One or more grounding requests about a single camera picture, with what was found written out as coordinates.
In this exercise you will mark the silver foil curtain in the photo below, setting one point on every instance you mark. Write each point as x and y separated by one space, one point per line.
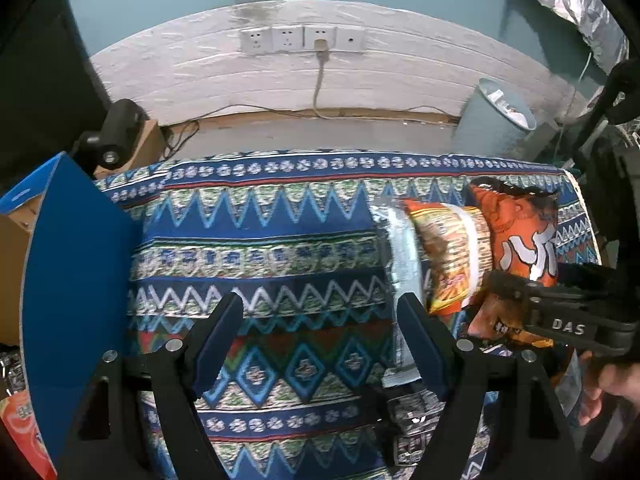
598 27

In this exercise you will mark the orange black chip bag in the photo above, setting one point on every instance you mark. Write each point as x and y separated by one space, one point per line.
522 224

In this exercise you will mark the black camera on box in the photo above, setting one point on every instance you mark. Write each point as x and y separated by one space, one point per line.
114 144

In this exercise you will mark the patterned blue table cloth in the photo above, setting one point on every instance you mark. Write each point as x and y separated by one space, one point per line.
300 394

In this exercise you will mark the person's right hand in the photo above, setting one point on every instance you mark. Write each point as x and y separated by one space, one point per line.
615 379

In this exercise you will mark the white wall socket strip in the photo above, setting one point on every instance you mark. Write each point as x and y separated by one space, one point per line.
299 38

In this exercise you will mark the black hanging cloth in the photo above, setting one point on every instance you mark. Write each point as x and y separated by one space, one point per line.
50 94

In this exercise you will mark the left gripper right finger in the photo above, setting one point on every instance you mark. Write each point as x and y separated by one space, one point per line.
530 438

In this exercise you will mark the light blue waste bin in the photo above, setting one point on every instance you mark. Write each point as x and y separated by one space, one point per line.
494 122

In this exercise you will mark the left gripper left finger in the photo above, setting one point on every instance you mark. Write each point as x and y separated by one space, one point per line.
107 439

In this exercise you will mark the blue cardboard box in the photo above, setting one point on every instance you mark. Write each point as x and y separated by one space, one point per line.
74 296

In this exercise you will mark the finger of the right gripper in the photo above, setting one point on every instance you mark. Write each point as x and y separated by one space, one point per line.
510 284

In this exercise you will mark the black snack bag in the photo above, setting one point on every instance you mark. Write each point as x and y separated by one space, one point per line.
416 416

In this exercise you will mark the orange translucent snack bag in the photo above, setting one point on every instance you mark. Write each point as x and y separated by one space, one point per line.
18 418

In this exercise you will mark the orange striped noodle snack bag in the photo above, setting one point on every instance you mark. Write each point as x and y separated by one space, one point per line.
457 243

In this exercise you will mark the silver foil snack pack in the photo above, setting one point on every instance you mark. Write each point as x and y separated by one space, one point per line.
400 257

